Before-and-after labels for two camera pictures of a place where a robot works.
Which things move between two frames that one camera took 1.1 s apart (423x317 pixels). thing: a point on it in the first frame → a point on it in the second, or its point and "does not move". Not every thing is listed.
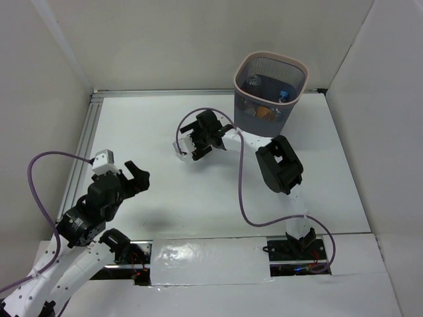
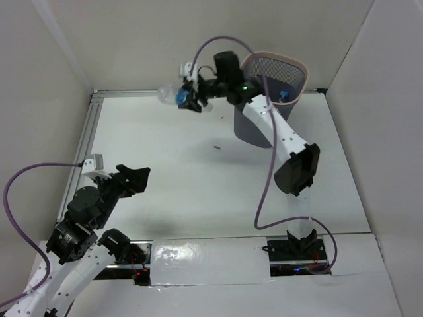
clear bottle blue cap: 284,95 does not move
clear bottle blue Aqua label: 187,146 → 177,95
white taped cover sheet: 213,261 does not move
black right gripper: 200,150 → 192,105
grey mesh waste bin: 267,86 does not move
